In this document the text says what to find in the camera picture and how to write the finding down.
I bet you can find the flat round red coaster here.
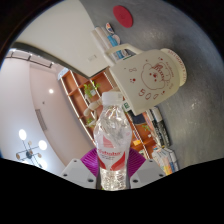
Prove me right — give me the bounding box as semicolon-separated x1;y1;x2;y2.
112;4;134;29

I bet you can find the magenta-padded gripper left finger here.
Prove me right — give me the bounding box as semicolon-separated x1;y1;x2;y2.
60;148;101;190

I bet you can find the clear water bottle red label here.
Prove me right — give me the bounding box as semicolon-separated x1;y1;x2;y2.
92;91;133;192

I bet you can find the wooden shelf unit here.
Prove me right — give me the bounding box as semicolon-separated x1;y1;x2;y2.
58;66;158;161

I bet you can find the dark blue chair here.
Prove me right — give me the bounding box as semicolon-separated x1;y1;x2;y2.
127;110;147;126

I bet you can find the stack of dark books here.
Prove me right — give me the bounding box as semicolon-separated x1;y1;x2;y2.
144;106;172;148

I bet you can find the stack of colourful books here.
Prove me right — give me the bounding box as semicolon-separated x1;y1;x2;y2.
151;146;181;176

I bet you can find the black ceiling rail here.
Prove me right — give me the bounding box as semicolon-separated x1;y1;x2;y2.
4;48;54;69

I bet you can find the small round badge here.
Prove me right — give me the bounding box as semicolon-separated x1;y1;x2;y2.
105;22;115;35

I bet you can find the cream mug with red print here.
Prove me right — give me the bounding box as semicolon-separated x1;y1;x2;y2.
103;44;188;116

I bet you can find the ceiling air vent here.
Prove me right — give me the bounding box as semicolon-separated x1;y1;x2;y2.
34;109;48;132

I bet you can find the ceiling lamp with round bulbs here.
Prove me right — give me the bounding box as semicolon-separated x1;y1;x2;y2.
15;129;48;168

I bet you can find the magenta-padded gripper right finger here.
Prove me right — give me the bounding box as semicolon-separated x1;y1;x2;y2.
128;148;166;190

